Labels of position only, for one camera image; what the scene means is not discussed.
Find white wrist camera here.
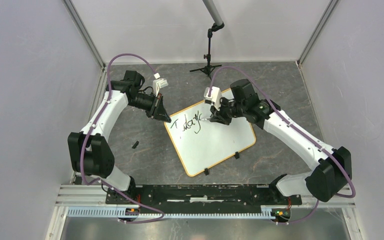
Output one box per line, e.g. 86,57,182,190
152,73,169,95
203,86,222,111

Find black marker cap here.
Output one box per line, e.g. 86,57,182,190
132,141,139,149

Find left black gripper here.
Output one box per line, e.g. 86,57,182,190
129,91,172,124

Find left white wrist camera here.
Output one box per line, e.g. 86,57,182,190
152,73,169,95

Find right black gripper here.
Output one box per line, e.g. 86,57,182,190
210,96,246,125

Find black tripod camera stand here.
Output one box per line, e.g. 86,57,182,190
189,22,225,79

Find slotted aluminium cable rail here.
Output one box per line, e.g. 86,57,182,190
67,205,287,220

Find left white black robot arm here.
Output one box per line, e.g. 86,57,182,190
67,70,171,204

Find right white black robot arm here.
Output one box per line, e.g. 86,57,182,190
204,79,352,204

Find grey camera boom pole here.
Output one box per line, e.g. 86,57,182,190
202,0,224,26

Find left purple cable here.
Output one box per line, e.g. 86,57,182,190
79,53,166,225

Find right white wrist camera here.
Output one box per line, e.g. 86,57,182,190
203,86,222,111

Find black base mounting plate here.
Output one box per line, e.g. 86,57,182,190
105,183,303,215

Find yellow framed whiteboard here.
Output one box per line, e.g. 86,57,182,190
164,101,257,177

